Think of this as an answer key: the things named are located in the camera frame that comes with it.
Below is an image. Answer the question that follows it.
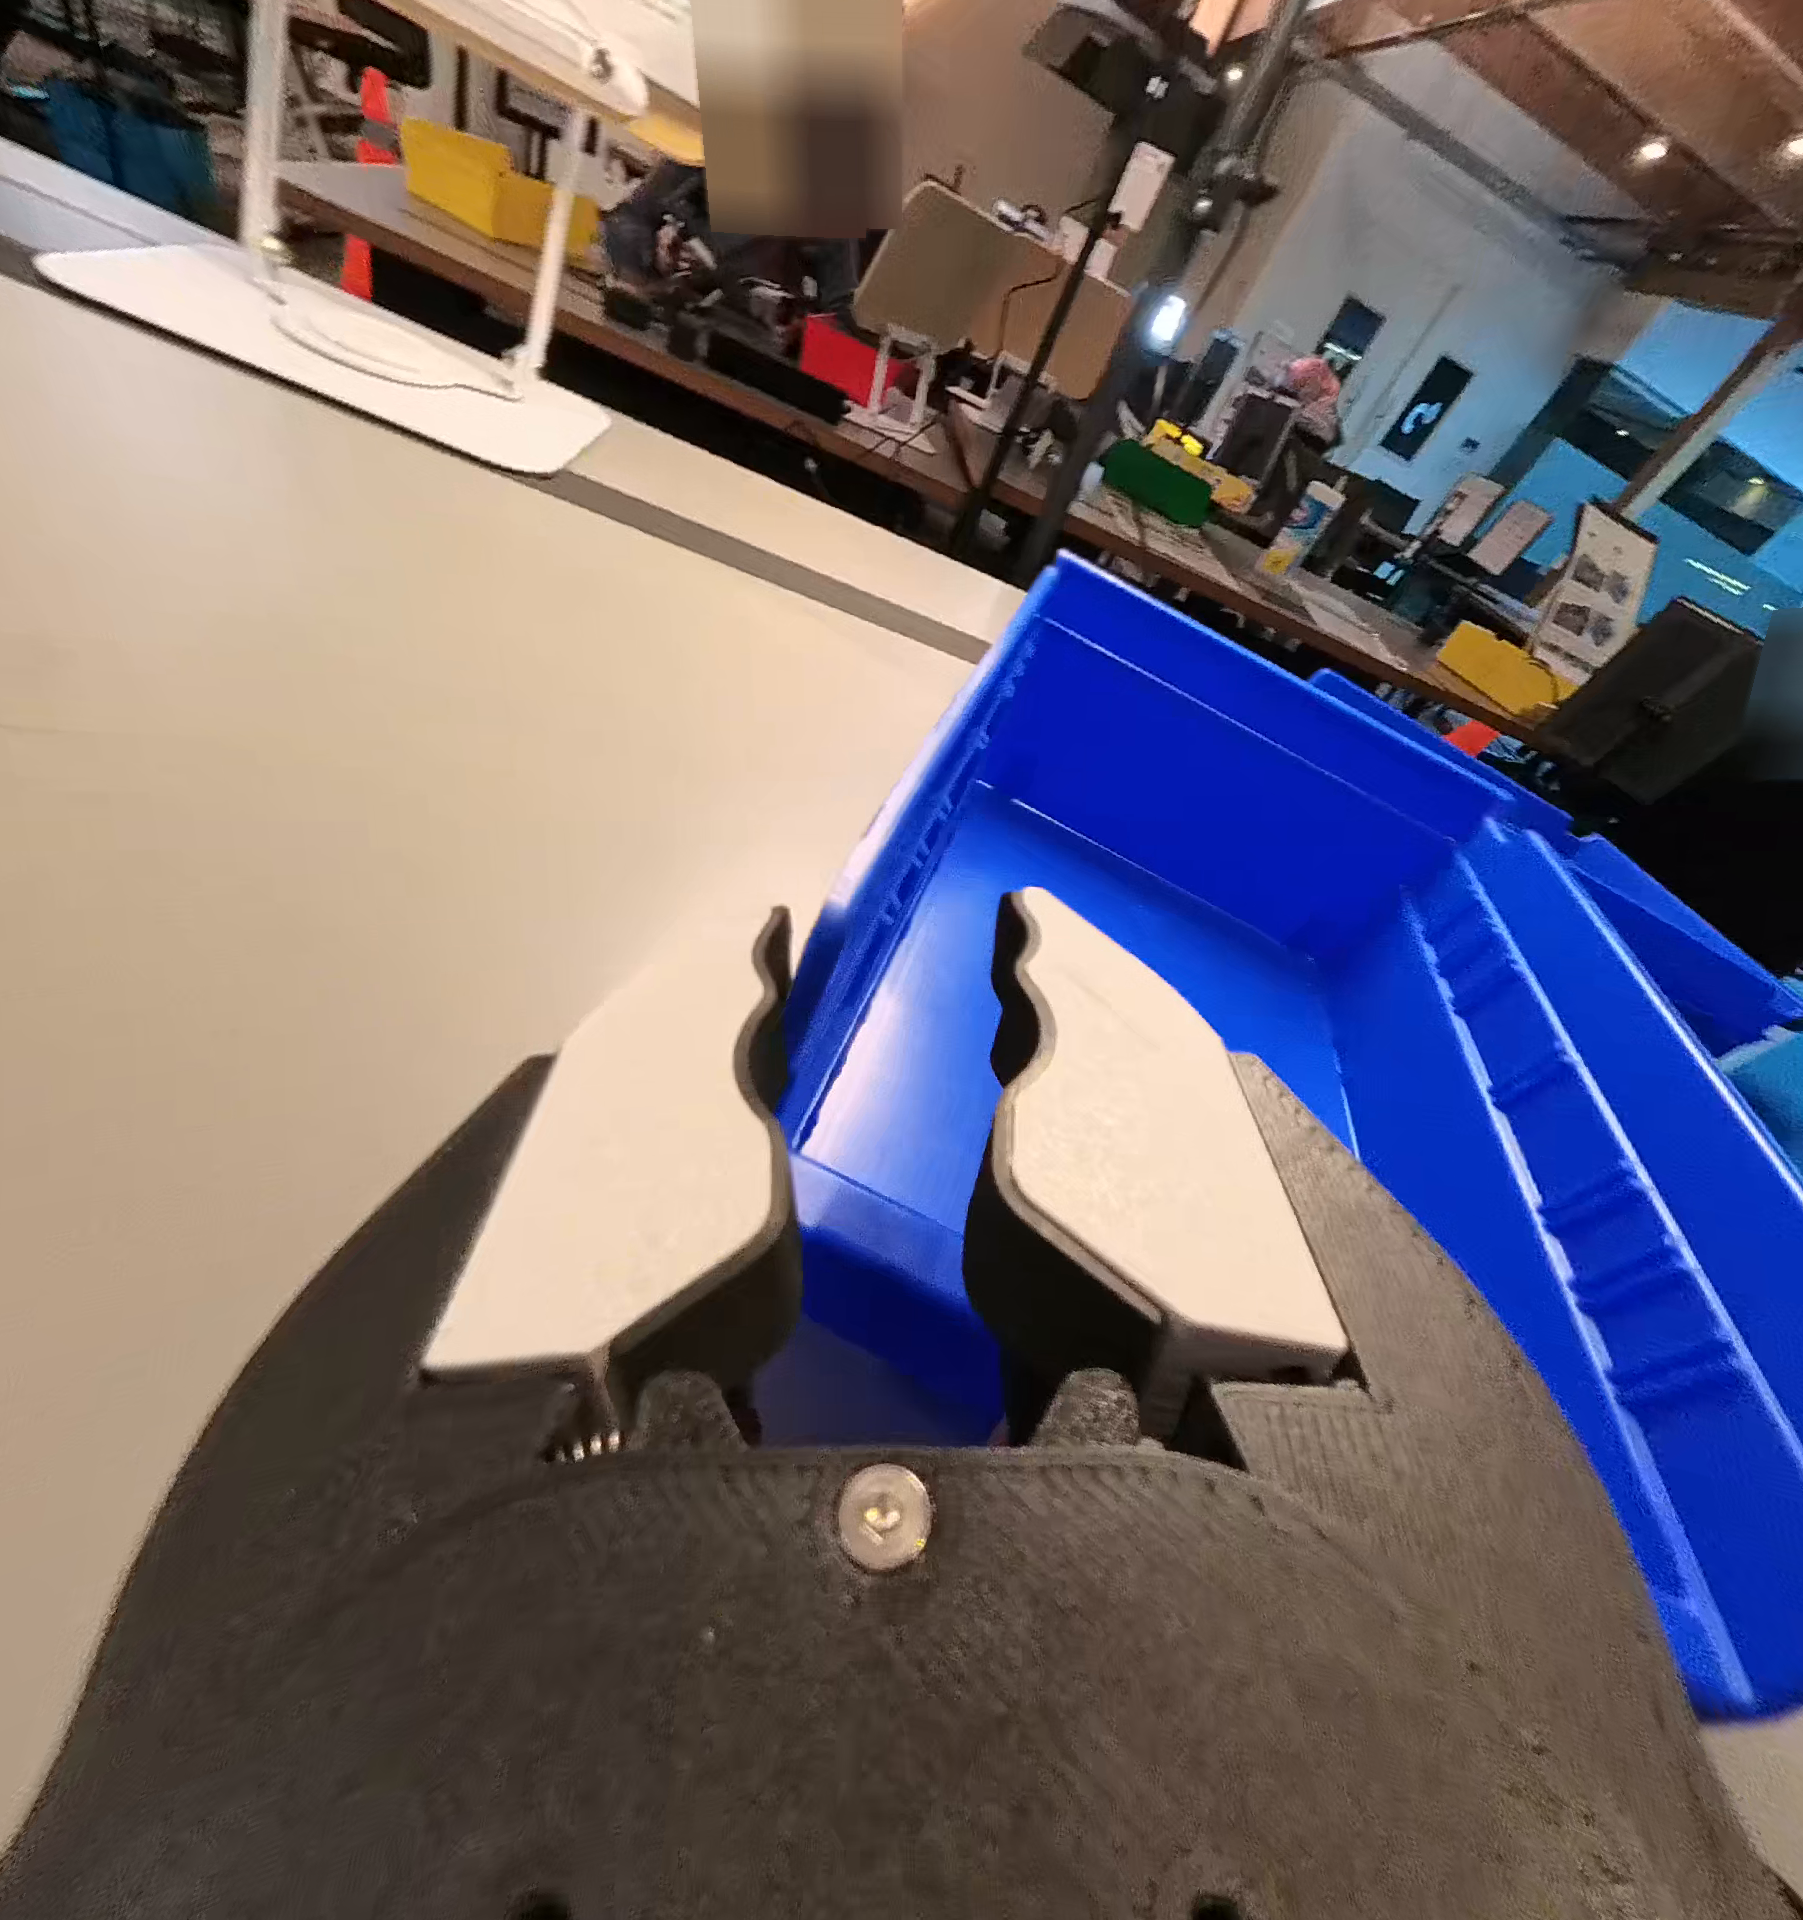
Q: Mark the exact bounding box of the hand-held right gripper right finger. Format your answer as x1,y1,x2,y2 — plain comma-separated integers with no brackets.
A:
964,889,1353,1442

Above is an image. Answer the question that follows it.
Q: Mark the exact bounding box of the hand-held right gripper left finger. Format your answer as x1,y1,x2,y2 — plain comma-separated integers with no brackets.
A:
422,904,806,1442

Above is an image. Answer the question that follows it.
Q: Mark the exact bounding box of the blue plastic bin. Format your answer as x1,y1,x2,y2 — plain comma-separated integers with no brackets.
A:
1313,666,1803,1052
758,553,1803,1720

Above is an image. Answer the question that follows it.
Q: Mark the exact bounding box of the small yellow bin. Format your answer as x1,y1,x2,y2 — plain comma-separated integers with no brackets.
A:
1437,618,1577,715

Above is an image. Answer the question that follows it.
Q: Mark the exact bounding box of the green storage bin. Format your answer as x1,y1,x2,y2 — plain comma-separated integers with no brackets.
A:
1103,434,1217,529

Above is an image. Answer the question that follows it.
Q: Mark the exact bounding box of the small instruction poster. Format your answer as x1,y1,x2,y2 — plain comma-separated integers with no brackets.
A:
1531,503,1659,685

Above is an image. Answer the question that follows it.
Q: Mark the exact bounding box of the red storage bin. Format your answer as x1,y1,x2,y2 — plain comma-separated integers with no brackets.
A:
800,312,918,408

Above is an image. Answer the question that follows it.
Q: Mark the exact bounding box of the beige board on stand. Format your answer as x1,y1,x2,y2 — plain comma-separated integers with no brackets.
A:
854,180,1135,400

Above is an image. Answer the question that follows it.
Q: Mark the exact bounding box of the black tripod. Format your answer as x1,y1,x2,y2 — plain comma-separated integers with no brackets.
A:
962,0,1307,588

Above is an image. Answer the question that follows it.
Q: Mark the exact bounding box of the long yellow bin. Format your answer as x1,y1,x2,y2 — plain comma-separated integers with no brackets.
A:
398,117,604,251

